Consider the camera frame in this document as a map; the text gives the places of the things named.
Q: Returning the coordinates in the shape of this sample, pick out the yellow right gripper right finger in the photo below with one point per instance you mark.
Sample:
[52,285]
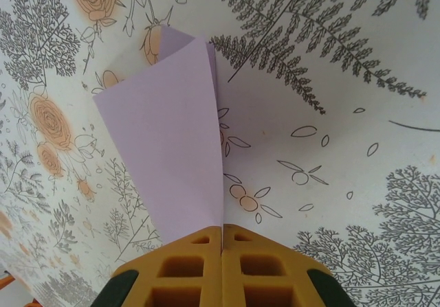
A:
[268,279]

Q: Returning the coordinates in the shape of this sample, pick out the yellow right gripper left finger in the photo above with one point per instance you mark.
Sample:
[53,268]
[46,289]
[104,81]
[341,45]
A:
[182,279]

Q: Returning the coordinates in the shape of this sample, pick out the purple cloth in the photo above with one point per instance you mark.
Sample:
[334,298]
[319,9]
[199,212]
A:
[165,132]

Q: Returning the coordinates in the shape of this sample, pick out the floral fern print tablecloth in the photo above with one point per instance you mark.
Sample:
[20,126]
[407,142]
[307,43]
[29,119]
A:
[326,114]

